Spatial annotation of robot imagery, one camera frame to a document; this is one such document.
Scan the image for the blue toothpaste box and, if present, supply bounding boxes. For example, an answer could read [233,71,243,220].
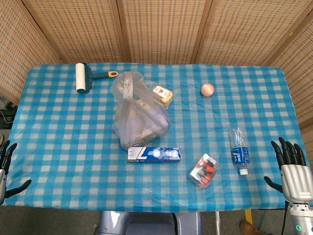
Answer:
[127,146,181,164]

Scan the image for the clear plastic bag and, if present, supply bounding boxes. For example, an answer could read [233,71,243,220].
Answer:
[110,71,171,150]

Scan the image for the brown shoe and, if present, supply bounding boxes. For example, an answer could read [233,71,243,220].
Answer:
[239,219,264,235]

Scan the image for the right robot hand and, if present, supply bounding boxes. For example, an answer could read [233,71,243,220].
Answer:
[263,137,313,204]

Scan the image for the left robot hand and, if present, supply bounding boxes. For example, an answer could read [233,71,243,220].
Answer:
[0,140,32,206]

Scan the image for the clear plastic water bottle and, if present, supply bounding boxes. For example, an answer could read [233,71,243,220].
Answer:
[228,127,252,176]

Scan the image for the packaged snack clear wrapper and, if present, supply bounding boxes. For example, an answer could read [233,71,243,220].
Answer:
[152,84,176,109]

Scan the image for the peach coloured ball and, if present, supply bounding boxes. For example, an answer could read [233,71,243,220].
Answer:
[201,83,215,97]

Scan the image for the blue checkered tablecloth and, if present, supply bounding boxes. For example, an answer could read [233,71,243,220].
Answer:
[2,62,311,213]

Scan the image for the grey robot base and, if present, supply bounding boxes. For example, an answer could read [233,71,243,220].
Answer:
[94,211,204,235]

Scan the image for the white lint roller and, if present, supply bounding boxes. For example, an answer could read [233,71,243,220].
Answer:
[75,62,118,95]

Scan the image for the clear pack red black clips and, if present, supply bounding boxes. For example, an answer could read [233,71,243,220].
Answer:
[187,153,221,188]

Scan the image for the cables on floor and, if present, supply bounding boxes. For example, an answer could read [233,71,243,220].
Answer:
[0,95,18,130]

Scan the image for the woven bamboo folding screen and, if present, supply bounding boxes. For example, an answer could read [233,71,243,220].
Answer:
[0,0,313,134]

